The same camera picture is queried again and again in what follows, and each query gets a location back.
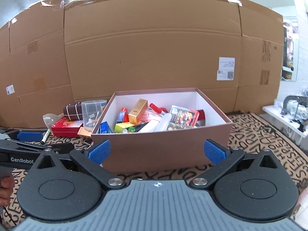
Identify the black green yellow marker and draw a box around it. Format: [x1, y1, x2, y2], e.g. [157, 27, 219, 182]
[122, 122, 148, 134]

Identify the gold perfume box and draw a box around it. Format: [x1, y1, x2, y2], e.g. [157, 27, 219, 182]
[128, 98, 148, 125]

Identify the red white marker pen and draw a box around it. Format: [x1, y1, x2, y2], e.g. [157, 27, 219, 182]
[149, 103, 168, 115]

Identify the left human hand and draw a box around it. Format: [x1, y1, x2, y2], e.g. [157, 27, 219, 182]
[0, 175, 15, 207]

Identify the black white marker pen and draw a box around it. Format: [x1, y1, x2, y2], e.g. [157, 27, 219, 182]
[40, 129, 51, 145]

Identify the translucent plastic funnel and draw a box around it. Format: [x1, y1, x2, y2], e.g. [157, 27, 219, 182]
[43, 113, 64, 128]

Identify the blue small box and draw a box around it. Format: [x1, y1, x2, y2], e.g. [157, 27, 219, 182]
[99, 121, 113, 134]

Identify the orange gold small box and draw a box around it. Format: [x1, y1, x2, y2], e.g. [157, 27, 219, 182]
[77, 127, 92, 138]

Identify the red flat gift box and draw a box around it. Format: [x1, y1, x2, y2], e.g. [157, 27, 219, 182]
[51, 117, 83, 137]

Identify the lime green small box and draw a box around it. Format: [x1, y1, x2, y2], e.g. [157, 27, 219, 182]
[114, 122, 134, 133]

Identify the pink storage box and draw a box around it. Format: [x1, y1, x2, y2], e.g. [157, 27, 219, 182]
[91, 88, 232, 174]

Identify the patterned letter table mat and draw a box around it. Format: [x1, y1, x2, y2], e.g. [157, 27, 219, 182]
[1, 113, 307, 229]

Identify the red patterned snack packet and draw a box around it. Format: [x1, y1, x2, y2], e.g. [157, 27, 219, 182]
[167, 105, 199, 131]

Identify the clear plastic cup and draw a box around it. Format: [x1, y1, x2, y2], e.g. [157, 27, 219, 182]
[81, 100, 107, 131]

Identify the brown striped pouch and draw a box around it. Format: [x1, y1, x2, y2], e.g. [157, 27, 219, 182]
[63, 102, 82, 121]

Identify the white side shelf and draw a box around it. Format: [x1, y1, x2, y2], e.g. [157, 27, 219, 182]
[262, 95, 307, 150]

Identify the white shipping label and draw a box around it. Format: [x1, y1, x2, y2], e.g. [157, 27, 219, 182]
[217, 57, 235, 81]

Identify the cardboard backdrop wall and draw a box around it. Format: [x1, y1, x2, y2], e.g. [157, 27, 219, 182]
[1, 0, 284, 128]

